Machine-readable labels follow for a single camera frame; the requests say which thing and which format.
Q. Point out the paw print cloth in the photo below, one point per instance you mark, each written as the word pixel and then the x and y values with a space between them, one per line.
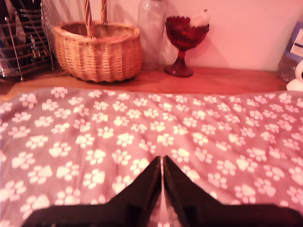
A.
pixel 94 142

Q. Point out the red glass goblet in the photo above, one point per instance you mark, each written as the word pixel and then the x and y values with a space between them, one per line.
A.
pixel 182 35

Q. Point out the white bottle with black cap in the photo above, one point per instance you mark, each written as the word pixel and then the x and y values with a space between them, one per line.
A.
pixel 151 35

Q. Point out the small white paper piece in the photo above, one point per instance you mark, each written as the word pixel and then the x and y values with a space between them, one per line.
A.
pixel 200 19

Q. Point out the large clear water bottle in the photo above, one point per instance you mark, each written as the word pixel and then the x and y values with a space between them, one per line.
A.
pixel 292 52

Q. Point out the small white round camera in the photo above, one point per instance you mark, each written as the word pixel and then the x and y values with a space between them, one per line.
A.
pixel 297 82

